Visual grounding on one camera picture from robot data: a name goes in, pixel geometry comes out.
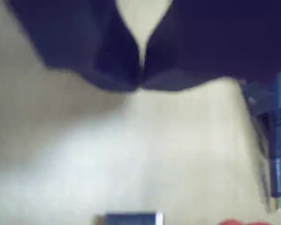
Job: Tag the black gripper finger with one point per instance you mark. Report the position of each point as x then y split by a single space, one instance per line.
84 42
213 39

